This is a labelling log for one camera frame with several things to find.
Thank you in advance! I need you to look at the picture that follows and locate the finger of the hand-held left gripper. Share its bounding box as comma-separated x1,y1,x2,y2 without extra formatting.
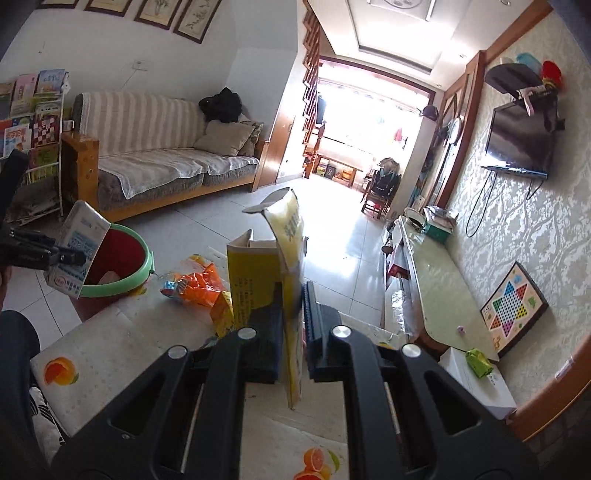
0,228,88,273

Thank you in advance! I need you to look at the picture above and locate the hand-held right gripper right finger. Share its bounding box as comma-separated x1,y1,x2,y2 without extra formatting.
300,281,541,480

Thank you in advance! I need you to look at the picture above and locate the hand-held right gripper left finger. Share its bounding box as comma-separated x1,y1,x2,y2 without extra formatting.
51,281,284,480

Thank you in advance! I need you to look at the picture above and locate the white blue milk carton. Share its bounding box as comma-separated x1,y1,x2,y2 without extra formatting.
44,199,112,299

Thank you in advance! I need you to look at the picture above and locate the small yellow orange carton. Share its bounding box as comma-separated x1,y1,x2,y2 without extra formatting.
210,292,235,338

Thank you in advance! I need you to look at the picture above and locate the red bucket green rim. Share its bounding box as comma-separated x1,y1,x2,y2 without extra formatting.
75,224,156,324

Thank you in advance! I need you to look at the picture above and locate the yellow cardboard box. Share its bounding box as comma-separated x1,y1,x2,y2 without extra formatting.
226,187,310,411

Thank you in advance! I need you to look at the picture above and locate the orange snack wrapper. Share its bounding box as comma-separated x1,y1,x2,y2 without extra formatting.
178,261,230,308

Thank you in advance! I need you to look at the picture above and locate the white book rack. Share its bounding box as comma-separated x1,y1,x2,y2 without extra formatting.
0,69,70,225

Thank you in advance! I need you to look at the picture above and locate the glass top television cabinet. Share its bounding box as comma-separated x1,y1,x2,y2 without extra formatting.
381,215,502,365

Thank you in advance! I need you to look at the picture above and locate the wooden sofa striped cover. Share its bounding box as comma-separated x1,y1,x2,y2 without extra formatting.
60,90,267,223

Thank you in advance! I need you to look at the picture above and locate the wooden chair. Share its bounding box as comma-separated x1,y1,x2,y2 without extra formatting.
361,178,393,220

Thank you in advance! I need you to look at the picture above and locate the person's left leg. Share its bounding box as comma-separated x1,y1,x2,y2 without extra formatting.
0,309,43,480

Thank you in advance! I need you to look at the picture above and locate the green packet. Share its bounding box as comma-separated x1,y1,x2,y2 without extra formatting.
464,349,494,377

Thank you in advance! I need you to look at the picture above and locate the wooden bench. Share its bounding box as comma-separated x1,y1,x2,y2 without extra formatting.
318,154,363,188

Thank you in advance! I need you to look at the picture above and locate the black white patterned cloth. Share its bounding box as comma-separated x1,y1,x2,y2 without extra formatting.
28,387,64,465

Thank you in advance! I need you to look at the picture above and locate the stack of bags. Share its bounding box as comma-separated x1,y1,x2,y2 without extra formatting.
422,205,461,227

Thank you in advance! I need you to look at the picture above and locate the white cardboard box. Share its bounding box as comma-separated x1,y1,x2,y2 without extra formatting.
436,346,518,421

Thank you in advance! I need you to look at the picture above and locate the framed star checkers board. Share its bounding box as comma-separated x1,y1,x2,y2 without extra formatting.
480,261,550,359

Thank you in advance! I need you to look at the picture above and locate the beige cushion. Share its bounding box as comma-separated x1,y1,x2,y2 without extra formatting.
193,120,254,157

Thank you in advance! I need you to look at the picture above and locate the patterned cushion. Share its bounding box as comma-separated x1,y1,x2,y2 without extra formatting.
238,121,265,157

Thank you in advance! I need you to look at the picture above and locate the black bag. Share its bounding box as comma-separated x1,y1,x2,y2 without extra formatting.
198,87,243,123

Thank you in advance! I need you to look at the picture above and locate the wooden staircase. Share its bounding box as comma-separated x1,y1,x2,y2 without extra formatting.
298,0,331,182

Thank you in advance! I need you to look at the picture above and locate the ceiling lamp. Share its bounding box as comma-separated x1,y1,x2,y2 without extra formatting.
367,0,437,13

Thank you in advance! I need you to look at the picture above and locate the teal plastic container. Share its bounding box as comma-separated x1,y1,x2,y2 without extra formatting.
516,52,541,75

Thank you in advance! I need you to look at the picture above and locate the black television cable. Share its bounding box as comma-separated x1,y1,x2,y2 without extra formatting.
464,168,496,239

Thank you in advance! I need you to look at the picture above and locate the wall mounted television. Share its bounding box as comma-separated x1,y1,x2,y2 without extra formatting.
485,99,557,179

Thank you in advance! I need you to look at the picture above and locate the pink white strap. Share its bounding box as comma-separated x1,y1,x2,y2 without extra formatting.
519,85,541,116

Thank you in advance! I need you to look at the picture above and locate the black wall shelf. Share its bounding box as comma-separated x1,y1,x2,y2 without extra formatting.
484,62,546,96

